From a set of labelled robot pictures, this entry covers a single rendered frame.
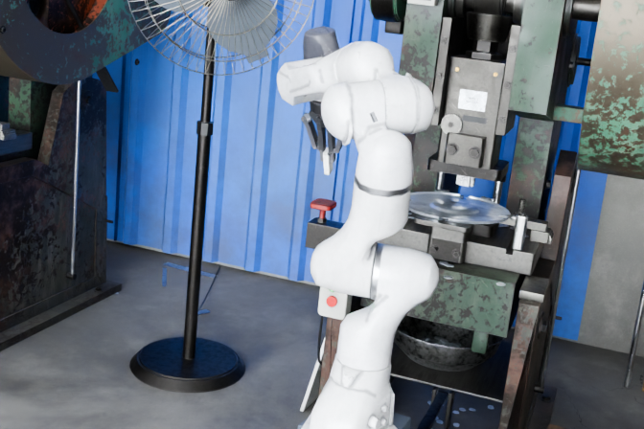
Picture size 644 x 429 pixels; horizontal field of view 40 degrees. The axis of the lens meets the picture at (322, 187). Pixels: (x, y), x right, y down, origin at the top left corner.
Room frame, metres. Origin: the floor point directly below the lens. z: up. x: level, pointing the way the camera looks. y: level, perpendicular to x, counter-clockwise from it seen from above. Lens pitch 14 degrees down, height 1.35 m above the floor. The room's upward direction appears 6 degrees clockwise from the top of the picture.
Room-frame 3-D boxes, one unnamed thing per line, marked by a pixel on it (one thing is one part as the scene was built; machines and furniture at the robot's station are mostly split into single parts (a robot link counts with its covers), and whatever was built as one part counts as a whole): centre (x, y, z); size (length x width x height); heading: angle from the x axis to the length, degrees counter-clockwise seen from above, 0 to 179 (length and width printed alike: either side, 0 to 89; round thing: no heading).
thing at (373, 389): (1.65, -0.10, 0.52); 0.22 x 0.19 x 0.14; 154
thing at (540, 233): (2.34, -0.55, 0.76); 0.17 x 0.06 x 0.10; 72
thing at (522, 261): (2.40, -0.39, 0.68); 0.45 x 0.30 x 0.06; 72
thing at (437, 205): (2.28, -0.35, 0.78); 0.29 x 0.29 x 0.01
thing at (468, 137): (2.36, -0.38, 1.04); 0.17 x 0.15 x 0.30; 162
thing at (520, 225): (2.22, -0.52, 0.75); 0.03 x 0.03 x 0.10; 72
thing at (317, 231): (2.28, -0.03, 0.62); 0.10 x 0.06 x 0.20; 72
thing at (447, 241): (2.23, -0.34, 0.72); 0.25 x 0.14 x 0.14; 162
